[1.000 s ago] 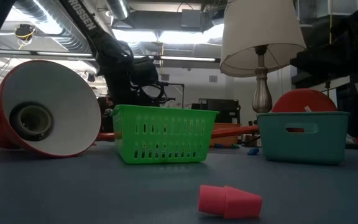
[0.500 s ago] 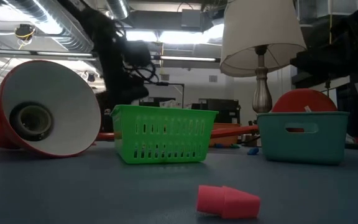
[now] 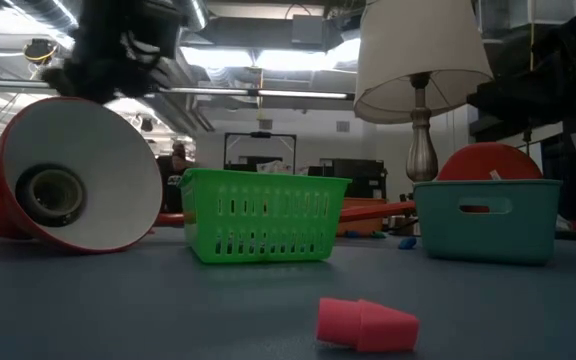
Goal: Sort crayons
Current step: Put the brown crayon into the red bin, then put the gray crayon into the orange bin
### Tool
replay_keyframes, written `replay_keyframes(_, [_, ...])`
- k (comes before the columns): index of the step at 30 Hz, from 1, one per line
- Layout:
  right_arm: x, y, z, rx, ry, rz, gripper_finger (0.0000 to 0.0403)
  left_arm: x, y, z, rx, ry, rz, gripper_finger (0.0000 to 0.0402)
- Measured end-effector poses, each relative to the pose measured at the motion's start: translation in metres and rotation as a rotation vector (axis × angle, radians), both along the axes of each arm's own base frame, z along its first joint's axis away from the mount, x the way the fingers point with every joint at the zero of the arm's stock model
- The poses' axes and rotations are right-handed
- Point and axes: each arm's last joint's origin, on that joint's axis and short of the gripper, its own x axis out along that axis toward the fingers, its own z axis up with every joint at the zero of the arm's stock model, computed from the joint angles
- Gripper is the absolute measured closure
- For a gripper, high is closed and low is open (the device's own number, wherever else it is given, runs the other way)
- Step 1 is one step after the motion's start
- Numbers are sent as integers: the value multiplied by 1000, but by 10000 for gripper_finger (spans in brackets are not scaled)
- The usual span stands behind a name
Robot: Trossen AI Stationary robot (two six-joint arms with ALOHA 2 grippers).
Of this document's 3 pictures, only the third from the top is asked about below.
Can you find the white shade table lamp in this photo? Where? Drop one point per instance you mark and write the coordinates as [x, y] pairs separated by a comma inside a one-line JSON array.
[[418, 40]]

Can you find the orange plastic bin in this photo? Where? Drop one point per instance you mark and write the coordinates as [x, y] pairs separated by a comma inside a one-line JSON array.
[[363, 227]]

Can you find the silver ventilation duct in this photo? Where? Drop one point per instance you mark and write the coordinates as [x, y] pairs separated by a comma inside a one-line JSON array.
[[198, 15]]

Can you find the teal plastic bin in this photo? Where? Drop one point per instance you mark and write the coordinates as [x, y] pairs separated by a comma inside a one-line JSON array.
[[443, 240]]

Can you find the green eraser cap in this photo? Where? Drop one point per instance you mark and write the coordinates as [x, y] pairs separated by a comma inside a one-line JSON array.
[[379, 234]]

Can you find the black ceiling device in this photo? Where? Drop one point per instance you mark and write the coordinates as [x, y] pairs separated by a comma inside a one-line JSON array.
[[39, 50]]

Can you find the person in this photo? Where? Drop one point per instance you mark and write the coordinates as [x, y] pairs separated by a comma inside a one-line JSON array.
[[175, 175]]

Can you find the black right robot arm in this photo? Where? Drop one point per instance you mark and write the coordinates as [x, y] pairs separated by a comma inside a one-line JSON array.
[[573, 60]]

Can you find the green plastic basket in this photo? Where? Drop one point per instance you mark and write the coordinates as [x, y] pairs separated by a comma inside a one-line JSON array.
[[268, 225]]

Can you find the small wall vent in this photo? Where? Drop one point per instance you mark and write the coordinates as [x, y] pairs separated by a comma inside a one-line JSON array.
[[343, 126]]

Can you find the black metal frame stand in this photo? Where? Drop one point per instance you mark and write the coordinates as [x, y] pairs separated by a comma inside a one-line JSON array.
[[260, 134]]

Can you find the black cabinet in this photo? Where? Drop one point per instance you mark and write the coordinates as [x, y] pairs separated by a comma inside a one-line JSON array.
[[368, 180]]

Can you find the blue eraser cap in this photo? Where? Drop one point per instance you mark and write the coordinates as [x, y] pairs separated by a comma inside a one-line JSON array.
[[408, 243], [351, 234]]

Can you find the ceiling light bar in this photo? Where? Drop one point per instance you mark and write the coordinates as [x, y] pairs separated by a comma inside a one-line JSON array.
[[293, 94]]

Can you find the small grey hanging box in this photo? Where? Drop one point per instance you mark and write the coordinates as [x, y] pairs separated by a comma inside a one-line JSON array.
[[265, 124]]

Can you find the pink eraser cap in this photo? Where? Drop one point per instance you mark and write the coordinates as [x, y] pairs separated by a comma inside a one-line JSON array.
[[368, 325]]

